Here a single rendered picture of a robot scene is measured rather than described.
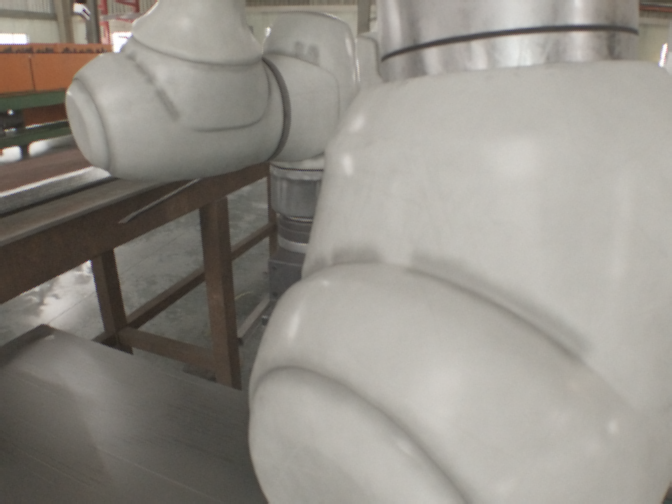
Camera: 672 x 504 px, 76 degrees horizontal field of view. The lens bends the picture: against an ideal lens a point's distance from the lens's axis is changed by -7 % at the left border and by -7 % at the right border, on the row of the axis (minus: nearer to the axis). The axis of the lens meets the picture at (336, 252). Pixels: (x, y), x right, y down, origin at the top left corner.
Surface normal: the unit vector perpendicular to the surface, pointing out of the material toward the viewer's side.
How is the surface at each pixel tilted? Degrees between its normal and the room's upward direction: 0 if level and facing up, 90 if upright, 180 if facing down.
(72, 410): 0
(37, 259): 90
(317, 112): 93
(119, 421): 0
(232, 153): 122
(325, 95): 85
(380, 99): 52
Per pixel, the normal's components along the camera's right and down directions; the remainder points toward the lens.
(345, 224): -0.84, -0.04
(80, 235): 0.94, 0.15
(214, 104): 0.62, 0.49
